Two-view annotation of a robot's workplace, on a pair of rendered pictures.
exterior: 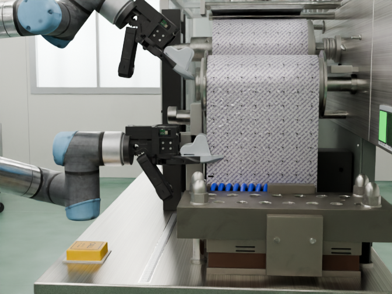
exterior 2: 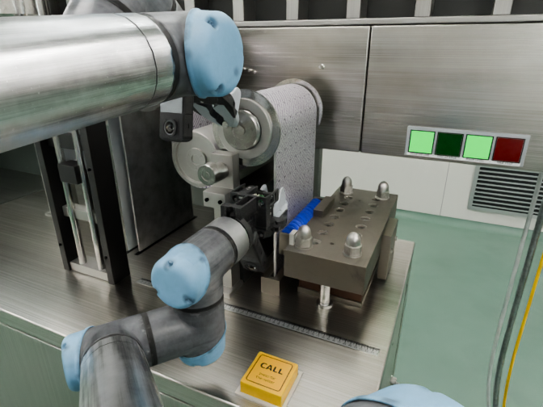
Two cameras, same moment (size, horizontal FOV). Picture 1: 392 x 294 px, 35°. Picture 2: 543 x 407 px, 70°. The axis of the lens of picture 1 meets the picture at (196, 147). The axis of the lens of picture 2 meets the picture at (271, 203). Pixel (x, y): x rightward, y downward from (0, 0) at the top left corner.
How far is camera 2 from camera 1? 1.25 m
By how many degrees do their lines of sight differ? 68
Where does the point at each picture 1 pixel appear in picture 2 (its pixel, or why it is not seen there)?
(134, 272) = (345, 353)
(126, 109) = not seen: outside the picture
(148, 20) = not seen: hidden behind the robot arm
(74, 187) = (217, 320)
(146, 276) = (359, 346)
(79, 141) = (216, 257)
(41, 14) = (237, 56)
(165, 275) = (359, 333)
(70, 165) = (212, 295)
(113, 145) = (244, 239)
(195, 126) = (236, 179)
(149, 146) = (253, 220)
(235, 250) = not seen: hidden behind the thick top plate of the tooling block
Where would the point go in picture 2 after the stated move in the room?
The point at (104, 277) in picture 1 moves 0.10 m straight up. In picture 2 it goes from (357, 380) to (363, 331)
